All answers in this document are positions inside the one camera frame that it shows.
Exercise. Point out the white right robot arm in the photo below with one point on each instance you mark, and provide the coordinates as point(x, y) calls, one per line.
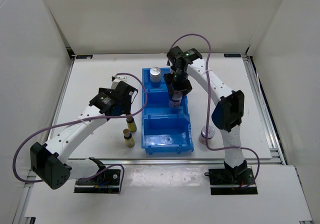
point(229, 104)

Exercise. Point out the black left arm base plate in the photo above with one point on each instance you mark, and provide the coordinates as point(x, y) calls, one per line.
point(108, 182)

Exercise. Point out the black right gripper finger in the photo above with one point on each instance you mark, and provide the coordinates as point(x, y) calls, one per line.
point(168, 79)
point(185, 89)

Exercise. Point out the blue three-compartment bin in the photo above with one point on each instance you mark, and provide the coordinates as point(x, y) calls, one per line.
point(164, 129)

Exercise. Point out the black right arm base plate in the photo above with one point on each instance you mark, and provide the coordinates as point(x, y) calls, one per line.
point(222, 183)

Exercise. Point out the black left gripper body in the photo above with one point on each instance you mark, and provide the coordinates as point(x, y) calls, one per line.
point(125, 109)

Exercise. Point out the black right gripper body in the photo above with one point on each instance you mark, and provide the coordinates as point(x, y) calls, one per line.
point(179, 79)

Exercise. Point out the aluminium table edge rail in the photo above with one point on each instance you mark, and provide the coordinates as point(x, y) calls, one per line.
point(275, 160)

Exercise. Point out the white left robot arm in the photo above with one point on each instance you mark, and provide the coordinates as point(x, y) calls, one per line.
point(50, 160)

